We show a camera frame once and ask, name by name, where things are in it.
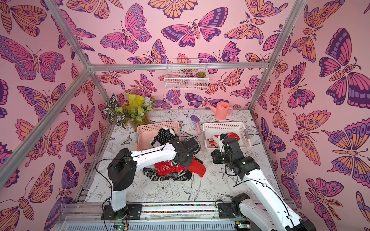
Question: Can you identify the red patterned sock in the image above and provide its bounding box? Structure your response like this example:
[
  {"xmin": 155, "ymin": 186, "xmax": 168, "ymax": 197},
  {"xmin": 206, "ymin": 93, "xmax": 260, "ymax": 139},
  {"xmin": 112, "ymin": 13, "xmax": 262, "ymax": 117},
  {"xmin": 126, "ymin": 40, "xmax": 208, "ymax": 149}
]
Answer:
[{"xmin": 154, "ymin": 161, "xmax": 182, "ymax": 176}]

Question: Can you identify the red penguin sock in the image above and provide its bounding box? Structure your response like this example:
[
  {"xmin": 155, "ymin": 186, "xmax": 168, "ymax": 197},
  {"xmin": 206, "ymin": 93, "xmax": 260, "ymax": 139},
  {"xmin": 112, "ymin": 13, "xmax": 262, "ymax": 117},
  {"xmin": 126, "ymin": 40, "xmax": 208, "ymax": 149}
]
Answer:
[{"xmin": 207, "ymin": 137, "xmax": 220, "ymax": 148}]

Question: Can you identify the artificial plant bouquet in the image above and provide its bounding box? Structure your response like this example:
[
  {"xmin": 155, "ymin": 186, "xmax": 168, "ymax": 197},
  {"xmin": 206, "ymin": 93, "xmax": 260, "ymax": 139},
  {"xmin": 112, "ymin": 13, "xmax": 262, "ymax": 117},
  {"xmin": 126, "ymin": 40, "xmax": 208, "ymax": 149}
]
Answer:
[{"xmin": 101, "ymin": 94, "xmax": 156, "ymax": 130}]

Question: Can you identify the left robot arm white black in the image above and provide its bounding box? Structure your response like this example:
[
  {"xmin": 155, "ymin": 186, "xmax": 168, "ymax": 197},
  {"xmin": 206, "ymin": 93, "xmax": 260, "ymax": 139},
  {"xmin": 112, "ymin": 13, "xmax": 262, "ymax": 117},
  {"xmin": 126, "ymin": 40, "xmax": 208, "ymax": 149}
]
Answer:
[{"xmin": 101, "ymin": 137, "xmax": 200, "ymax": 221}]

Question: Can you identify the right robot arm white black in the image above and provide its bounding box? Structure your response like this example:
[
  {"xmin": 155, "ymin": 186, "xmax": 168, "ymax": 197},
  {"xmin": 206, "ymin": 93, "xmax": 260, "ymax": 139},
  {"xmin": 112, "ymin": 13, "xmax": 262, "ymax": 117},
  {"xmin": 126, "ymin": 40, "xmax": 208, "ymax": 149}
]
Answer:
[{"xmin": 211, "ymin": 134, "xmax": 316, "ymax": 231}]

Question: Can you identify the white plastic basket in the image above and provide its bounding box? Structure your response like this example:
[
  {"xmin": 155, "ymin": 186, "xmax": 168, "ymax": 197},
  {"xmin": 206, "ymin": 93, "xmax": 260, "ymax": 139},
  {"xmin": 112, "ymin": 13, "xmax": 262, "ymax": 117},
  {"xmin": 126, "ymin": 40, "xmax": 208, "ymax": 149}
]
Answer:
[{"xmin": 202, "ymin": 122, "xmax": 251, "ymax": 153}]

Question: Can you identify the black white striped sock left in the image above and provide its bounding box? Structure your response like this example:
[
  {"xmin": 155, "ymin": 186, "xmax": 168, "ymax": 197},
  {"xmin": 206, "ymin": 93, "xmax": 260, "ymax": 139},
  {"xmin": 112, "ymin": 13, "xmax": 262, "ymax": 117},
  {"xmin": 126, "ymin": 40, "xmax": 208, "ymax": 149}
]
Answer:
[{"xmin": 142, "ymin": 167, "xmax": 173, "ymax": 182}]

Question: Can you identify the black plaid sock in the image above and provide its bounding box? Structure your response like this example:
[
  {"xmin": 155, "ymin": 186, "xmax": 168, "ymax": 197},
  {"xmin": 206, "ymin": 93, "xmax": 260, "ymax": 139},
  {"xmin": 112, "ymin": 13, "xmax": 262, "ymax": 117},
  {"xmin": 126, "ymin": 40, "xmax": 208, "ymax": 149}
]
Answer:
[{"xmin": 173, "ymin": 170, "xmax": 193, "ymax": 182}]

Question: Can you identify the black pinstripe sock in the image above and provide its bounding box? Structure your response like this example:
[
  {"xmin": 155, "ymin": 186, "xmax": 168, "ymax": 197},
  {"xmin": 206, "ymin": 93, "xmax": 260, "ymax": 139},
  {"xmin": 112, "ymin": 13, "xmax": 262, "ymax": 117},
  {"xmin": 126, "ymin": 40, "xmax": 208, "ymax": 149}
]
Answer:
[{"xmin": 150, "ymin": 128, "xmax": 178, "ymax": 148}]

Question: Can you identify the white wire wall basket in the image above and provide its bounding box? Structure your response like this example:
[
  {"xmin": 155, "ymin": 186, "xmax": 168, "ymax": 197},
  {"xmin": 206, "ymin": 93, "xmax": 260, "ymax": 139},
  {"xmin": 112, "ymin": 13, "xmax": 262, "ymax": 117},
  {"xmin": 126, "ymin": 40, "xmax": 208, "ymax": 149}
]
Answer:
[{"xmin": 163, "ymin": 58, "xmax": 209, "ymax": 90}]

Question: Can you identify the purple pink garden trowel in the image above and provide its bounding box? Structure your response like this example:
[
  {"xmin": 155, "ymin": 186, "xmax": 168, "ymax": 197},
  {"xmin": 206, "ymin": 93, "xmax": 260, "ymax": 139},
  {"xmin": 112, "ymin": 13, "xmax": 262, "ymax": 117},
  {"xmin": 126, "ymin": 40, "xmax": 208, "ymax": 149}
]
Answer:
[{"xmin": 190, "ymin": 115, "xmax": 202, "ymax": 135}]

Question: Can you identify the pink plastic basket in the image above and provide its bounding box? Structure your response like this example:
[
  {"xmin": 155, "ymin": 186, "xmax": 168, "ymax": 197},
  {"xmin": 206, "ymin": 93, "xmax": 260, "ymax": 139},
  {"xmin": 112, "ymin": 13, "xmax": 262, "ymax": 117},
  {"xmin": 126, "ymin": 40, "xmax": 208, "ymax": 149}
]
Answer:
[{"xmin": 136, "ymin": 121, "xmax": 182, "ymax": 151}]

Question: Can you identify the pink watering can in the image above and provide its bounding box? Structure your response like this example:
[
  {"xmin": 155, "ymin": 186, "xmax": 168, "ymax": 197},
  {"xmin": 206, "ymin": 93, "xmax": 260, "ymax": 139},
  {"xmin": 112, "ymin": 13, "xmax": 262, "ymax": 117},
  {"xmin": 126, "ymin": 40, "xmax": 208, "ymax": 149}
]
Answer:
[{"xmin": 206, "ymin": 102, "xmax": 234, "ymax": 120}]

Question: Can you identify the red snowflake santa sock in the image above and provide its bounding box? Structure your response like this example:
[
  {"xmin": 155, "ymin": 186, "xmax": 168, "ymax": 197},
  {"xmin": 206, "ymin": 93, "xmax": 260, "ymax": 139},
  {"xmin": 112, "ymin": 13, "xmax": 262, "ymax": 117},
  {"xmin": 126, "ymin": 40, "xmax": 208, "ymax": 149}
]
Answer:
[{"xmin": 213, "ymin": 132, "xmax": 240, "ymax": 141}]

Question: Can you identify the small green succulent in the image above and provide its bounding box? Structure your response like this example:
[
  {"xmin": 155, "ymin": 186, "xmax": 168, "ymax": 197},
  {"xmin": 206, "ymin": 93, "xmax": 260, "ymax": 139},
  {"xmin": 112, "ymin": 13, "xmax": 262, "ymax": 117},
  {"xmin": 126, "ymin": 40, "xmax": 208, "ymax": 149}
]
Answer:
[{"xmin": 196, "ymin": 71, "xmax": 207, "ymax": 79}]

